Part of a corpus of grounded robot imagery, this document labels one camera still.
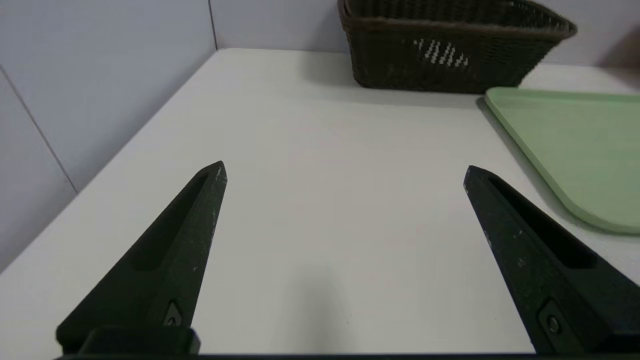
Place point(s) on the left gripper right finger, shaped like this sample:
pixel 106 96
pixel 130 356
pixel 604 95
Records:
pixel 550 270

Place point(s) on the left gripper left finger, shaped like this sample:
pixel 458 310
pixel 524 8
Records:
pixel 170 250

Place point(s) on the dark brown wicker basket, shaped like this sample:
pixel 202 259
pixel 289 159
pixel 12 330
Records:
pixel 390 55

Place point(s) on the light green plastic tray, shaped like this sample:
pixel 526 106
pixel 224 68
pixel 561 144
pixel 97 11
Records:
pixel 590 150

